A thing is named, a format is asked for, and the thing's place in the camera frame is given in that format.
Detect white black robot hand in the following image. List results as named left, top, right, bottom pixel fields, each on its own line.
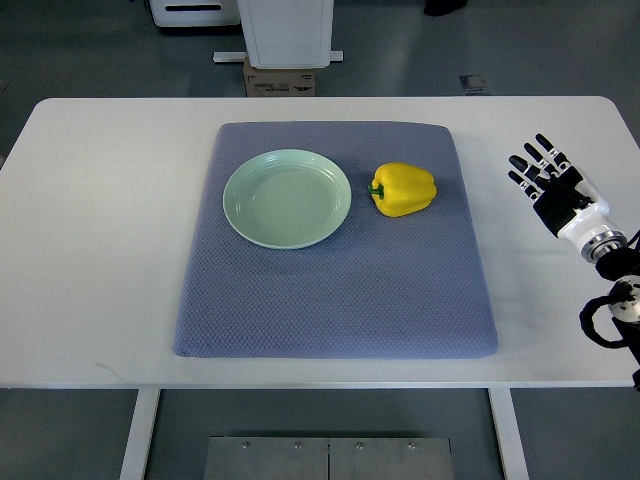
left=508, top=133, right=628, bottom=264

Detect yellow bell pepper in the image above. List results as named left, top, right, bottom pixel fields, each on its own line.
left=368, top=162, right=438, bottom=218

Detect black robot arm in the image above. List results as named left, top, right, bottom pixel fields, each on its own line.
left=579, top=232, right=639, bottom=362

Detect grey floor socket plate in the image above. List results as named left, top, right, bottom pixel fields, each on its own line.
left=459, top=74, right=488, bottom=92

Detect light green plate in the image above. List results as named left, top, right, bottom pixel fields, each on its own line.
left=222, top=149, right=352, bottom=250

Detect blue-grey textured mat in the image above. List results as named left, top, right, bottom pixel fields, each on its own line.
left=174, top=121, right=498, bottom=359

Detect person's legs in jeans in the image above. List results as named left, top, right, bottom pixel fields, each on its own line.
left=423, top=0, right=468, bottom=17

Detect right white table leg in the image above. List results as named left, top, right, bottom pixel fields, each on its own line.
left=488, top=388, right=529, bottom=480

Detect white table leg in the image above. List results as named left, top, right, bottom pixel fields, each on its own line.
left=488, top=388, right=529, bottom=480
left=119, top=388, right=160, bottom=480

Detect cardboard box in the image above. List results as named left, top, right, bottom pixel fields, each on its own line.
left=243, top=57, right=316, bottom=98

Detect white machine base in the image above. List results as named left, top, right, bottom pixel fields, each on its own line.
left=213, top=0, right=344, bottom=70

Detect white cabinet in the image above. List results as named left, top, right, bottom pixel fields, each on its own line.
left=148, top=0, right=241, bottom=28

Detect left white table leg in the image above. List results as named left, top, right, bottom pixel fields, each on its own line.
left=119, top=388, right=160, bottom=480

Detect metal base plate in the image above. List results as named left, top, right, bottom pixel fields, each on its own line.
left=204, top=436, right=454, bottom=479

